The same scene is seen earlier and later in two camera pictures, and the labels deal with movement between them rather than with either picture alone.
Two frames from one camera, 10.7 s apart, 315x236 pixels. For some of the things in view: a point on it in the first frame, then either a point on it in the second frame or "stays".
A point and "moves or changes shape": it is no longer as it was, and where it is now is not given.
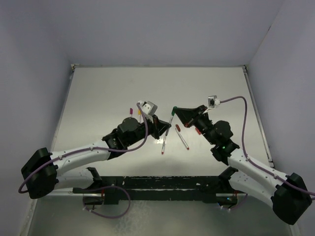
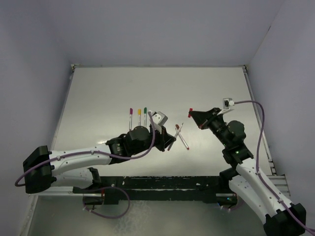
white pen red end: [163, 145] moves or changes shape
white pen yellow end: [139, 115] stays
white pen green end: [168, 129] moves or changes shape
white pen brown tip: [182, 138] stays
